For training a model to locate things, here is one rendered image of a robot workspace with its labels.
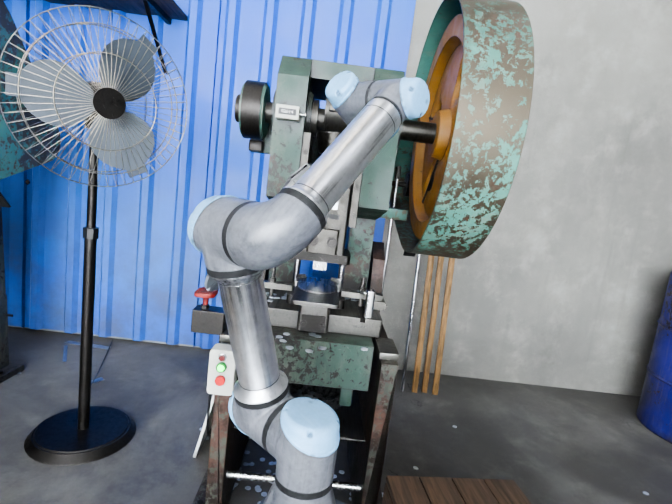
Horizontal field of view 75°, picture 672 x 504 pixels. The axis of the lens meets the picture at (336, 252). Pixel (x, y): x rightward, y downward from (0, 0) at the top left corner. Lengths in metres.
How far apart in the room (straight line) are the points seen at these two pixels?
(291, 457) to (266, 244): 0.41
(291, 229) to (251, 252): 0.07
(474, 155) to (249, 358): 0.73
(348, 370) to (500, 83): 0.91
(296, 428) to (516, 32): 1.08
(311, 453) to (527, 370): 2.44
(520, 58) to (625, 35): 2.04
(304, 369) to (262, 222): 0.78
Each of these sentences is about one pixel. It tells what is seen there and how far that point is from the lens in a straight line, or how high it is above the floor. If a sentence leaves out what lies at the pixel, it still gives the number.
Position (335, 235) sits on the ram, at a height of 0.96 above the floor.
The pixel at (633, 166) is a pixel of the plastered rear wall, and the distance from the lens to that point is 3.25.
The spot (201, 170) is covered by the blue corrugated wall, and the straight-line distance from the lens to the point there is 2.75.
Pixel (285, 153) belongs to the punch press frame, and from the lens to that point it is 1.40.
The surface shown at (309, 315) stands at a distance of 1.41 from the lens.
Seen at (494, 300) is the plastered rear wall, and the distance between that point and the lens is 2.96.
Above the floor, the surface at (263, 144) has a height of 1.23.
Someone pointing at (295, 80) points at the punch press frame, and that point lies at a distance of 1.43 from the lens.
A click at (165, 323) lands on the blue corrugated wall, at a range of 2.96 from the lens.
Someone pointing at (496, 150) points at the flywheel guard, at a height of 1.25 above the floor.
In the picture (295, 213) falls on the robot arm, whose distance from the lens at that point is 0.69.
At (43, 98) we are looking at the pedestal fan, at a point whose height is 1.27.
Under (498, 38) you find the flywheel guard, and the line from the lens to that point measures 1.29.
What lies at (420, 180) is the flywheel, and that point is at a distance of 1.80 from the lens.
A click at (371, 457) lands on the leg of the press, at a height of 0.32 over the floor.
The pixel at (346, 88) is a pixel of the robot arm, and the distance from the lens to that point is 0.95.
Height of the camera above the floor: 1.12
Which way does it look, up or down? 9 degrees down
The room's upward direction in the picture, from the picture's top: 7 degrees clockwise
